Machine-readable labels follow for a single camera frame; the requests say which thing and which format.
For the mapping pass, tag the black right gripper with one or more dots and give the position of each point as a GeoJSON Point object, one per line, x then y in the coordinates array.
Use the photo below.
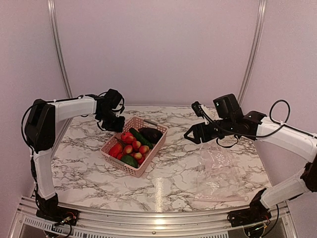
{"type": "Point", "coordinates": [196, 128]}

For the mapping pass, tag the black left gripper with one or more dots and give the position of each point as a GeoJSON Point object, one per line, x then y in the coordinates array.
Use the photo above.
{"type": "Point", "coordinates": [118, 128]}

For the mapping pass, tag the red toy tomato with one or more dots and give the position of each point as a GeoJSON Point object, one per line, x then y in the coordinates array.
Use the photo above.
{"type": "Point", "coordinates": [127, 137]}

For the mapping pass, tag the red lychee fruit bunch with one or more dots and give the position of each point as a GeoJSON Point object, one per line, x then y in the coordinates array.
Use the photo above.
{"type": "Point", "coordinates": [136, 150]}

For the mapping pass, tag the pink perforated plastic basket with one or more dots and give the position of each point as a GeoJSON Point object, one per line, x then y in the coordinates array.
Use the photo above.
{"type": "Point", "coordinates": [136, 123]}

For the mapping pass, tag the clear zip top bag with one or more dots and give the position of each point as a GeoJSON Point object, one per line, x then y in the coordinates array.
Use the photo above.
{"type": "Point", "coordinates": [218, 178]}

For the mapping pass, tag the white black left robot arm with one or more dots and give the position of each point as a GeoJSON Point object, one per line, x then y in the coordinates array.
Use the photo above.
{"type": "Point", "coordinates": [38, 132]}

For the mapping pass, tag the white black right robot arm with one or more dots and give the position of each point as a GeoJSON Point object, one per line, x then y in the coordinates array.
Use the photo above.
{"type": "Point", "coordinates": [288, 153]}

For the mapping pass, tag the green toy cucumber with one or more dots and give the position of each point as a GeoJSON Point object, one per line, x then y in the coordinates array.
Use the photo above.
{"type": "Point", "coordinates": [141, 138]}

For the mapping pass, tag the red orange toy mango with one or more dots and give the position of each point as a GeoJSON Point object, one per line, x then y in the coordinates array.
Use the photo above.
{"type": "Point", "coordinates": [115, 150]}

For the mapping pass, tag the dark purple toy eggplant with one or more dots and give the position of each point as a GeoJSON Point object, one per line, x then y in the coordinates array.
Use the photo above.
{"type": "Point", "coordinates": [151, 134]}

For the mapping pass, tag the green toy avocado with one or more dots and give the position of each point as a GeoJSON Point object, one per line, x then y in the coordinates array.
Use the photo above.
{"type": "Point", "coordinates": [129, 160]}

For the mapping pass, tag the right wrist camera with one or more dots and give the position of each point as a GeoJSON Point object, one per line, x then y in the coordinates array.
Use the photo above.
{"type": "Point", "coordinates": [199, 111]}

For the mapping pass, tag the left aluminium corner post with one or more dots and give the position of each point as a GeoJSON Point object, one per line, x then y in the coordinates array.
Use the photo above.
{"type": "Point", "coordinates": [58, 47]}

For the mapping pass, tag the aluminium corner post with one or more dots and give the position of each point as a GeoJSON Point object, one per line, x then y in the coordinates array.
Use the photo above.
{"type": "Point", "coordinates": [58, 47]}
{"type": "Point", "coordinates": [254, 50]}

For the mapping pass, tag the right aluminium corner post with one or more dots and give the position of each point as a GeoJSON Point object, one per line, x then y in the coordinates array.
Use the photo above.
{"type": "Point", "coordinates": [254, 50]}

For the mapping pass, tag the aluminium front frame rail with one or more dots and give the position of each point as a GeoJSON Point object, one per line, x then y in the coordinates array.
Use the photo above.
{"type": "Point", "coordinates": [101, 223]}

